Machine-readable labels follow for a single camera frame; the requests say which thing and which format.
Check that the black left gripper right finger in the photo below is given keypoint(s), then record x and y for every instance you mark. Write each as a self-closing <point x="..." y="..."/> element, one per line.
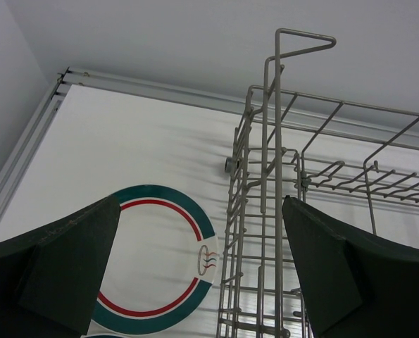
<point x="354" y="283"/>

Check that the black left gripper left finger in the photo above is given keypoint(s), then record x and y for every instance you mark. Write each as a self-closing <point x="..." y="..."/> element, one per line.
<point x="50" y="277"/>

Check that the near teal red rimmed plate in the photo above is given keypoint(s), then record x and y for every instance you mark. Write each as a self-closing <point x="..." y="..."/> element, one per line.
<point x="103" y="335"/>

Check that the teal red rimmed plate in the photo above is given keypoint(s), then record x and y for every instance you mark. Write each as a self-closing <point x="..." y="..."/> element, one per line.
<point x="162" y="265"/>
<point x="103" y="335"/>

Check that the far teal red rimmed plate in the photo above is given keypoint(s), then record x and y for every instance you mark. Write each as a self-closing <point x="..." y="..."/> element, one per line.
<point x="162" y="265"/>

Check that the grey wire dish rack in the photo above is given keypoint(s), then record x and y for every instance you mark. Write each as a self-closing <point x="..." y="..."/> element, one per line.
<point x="297" y="144"/>

